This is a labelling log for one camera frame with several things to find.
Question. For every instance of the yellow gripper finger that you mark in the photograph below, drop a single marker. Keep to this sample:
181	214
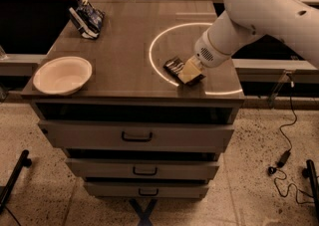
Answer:
191	71

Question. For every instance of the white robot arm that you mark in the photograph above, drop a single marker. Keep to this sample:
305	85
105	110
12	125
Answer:
243	22

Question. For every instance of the white paper bowl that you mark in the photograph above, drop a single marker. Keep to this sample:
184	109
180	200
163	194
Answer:
62	76

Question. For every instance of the grey drawer cabinet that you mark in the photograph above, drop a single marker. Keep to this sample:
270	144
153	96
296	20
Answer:
129	83

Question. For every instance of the blue chip bag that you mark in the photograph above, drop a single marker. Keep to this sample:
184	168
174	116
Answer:
87	19

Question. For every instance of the top grey drawer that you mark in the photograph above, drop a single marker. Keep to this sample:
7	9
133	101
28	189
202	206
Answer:
137	136

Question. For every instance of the grey drawer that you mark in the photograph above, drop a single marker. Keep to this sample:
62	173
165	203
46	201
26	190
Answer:
155	190
137	136
147	169

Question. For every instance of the middle grey drawer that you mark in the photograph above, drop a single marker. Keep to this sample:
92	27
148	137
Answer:
147	169

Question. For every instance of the bottom grey drawer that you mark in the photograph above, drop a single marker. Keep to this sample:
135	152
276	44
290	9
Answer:
155	190

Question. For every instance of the black stand leg right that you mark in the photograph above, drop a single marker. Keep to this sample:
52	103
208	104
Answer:
310	172

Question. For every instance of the black stand leg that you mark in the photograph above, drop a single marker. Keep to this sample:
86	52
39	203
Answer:
310	172
5	191

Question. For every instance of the black stand leg left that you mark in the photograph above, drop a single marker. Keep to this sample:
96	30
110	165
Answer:
5	191

